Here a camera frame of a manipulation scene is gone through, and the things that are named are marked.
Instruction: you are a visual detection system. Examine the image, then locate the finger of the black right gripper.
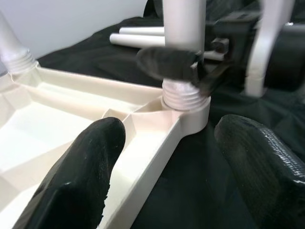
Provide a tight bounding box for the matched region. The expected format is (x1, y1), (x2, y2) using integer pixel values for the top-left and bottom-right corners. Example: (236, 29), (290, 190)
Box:
(137, 46), (203, 82)
(197, 63), (231, 95)

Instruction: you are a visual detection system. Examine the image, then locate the black fabric table cover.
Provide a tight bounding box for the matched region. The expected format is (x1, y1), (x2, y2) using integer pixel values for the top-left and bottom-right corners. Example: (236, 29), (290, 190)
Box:
(35, 0), (305, 229)

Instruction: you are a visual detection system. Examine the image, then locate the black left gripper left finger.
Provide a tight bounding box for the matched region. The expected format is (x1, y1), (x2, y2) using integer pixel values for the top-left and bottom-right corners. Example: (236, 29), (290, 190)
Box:
(19, 116), (126, 229)

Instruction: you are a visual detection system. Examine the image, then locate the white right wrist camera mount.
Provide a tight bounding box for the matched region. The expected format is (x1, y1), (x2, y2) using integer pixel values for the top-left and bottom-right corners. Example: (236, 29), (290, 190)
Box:
(245, 0), (294, 96)

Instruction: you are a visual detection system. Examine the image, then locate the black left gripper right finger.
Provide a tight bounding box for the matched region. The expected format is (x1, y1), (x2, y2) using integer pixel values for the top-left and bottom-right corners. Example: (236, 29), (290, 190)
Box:
(214, 114), (305, 229)

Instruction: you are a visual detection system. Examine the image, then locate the white plastic table top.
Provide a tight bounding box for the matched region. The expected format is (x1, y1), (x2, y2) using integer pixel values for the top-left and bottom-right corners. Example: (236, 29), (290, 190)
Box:
(0, 59), (212, 229)

